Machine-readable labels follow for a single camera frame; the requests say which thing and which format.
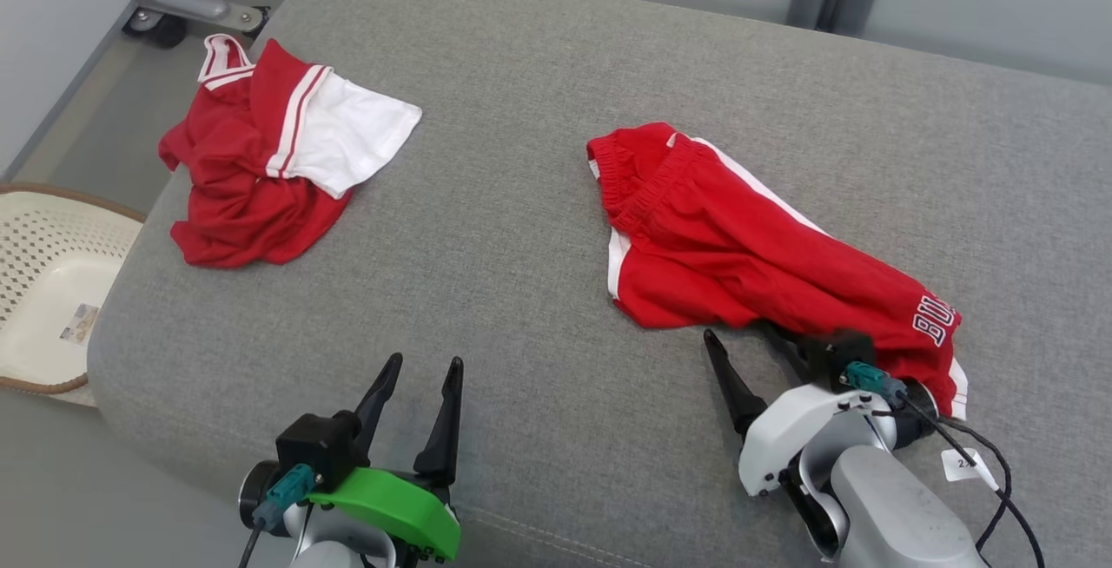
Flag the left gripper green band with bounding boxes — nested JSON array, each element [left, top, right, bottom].
[[308, 353, 464, 562]]

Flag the red and white jersey shirt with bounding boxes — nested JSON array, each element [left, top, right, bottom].
[[158, 34, 423, 269]]

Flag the grey fabric sofa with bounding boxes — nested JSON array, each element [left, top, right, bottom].
[[87, 0, 1112, 568]]

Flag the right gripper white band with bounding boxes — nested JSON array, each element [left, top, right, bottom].
[[704, 325, 896, 498]]

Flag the black caster wheel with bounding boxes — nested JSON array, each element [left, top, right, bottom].
[[122, 12, 188, 50]]

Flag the black cable teal plug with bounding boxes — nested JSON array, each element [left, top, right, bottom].
[[841, 361, 1046, 568], [236, 464, 315, 568]]

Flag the printed sticker in basket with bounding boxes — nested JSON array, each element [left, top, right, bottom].
[[59, 303, 101, 346]]

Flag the cream perforated laundry basket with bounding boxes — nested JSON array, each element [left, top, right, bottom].
[[0, 183, 147, 408]]

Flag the right black cable teal plug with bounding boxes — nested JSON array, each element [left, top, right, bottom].
[[841, 361, 1046, 568]]

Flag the white paper label tag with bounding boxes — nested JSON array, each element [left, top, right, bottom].
[[941, 448, 1000, 491]]

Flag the left black cable teal plug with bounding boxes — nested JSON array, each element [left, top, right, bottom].
[[236, 464, 315, 568]]

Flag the red shorts with white stripes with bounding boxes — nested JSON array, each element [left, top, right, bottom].
[[586, 122, 970, 421]]

